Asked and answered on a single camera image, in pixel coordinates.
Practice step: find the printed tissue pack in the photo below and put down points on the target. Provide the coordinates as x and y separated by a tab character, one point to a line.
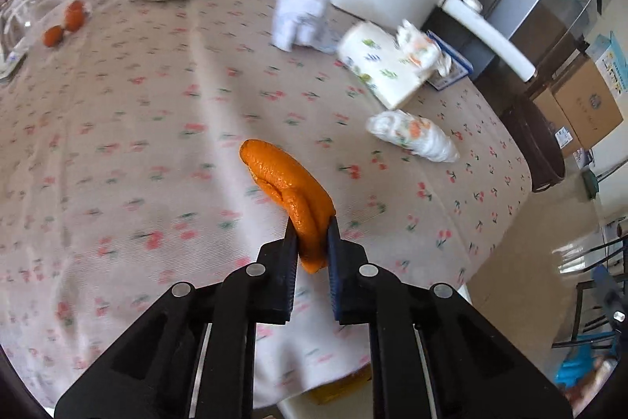
382	70

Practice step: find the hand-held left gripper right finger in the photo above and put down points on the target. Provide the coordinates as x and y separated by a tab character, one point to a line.
332	252

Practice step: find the crumpled floral plastic wrapper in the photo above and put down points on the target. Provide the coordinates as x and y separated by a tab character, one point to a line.
412	137

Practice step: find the crumpled printed tissue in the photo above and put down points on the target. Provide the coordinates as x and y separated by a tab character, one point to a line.
422	48

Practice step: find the crumpled white tissue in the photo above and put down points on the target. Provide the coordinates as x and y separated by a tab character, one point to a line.
299	11

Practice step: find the small cardboard box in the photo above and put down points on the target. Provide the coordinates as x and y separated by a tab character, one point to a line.
554	124

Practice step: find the large cardboard box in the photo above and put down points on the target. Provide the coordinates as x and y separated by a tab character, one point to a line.
588	105

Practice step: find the cherry print tablecloth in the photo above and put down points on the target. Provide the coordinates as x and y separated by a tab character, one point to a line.
147	129

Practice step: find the black metal chair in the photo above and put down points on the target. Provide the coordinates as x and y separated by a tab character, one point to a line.
579	296

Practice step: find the small orange fruit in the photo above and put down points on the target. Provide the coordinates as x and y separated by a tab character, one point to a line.
74	14
53	36

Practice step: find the dark blue carton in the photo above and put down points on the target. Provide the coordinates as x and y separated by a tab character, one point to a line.
454	68

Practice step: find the dark brown trash bin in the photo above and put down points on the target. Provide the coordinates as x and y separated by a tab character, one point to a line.
535	139

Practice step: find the blue cloth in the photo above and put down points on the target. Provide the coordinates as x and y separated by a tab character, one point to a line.
581	365

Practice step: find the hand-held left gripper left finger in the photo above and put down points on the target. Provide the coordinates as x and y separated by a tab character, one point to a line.
293	247

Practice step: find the white stool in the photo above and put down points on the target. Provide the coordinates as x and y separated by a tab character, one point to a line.
314	411

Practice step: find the white blue printed box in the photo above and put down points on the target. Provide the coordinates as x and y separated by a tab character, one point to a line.
611	65

